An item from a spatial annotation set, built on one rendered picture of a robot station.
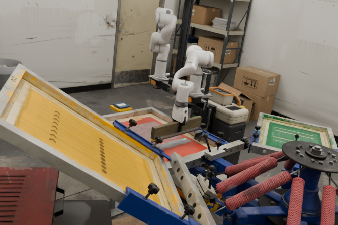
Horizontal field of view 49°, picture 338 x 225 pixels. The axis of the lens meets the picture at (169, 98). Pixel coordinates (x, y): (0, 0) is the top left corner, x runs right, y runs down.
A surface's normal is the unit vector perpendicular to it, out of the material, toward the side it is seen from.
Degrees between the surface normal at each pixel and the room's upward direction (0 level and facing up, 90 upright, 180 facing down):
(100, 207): 0
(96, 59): 90
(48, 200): 0
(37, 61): 90
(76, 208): 0
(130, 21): 90
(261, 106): 90
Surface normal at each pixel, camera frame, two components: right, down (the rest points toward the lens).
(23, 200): 0.13, -0.94
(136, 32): 0.67, 0.31
